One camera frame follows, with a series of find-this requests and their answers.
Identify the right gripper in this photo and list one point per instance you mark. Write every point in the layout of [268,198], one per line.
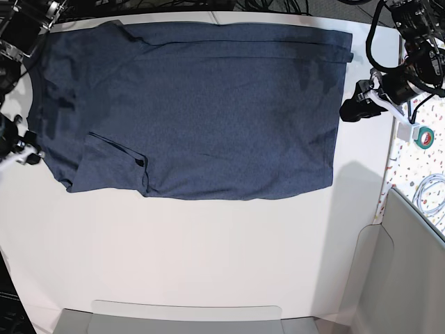
[15,148]

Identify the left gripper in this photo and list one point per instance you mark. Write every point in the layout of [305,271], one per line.
[392,87]

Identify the dark blue t-shirt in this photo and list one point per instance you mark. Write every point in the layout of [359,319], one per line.
[191,111]

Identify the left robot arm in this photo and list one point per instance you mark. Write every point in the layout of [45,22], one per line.
[421,25]

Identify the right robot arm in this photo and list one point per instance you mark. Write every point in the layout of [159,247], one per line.
[24,30]

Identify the green tape roll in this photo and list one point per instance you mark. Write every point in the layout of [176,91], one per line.
[425,138]

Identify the terrazzo patterned side table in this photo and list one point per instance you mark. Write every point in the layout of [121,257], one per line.
[416,167]

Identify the grey chair bottom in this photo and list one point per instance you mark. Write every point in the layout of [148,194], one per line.
[118,317]

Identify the grey chair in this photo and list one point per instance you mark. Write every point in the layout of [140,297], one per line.
[396,283]
[118,317]

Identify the grey chair right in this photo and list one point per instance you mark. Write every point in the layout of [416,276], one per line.
[396,283]

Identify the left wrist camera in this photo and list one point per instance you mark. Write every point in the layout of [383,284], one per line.
[407,132]

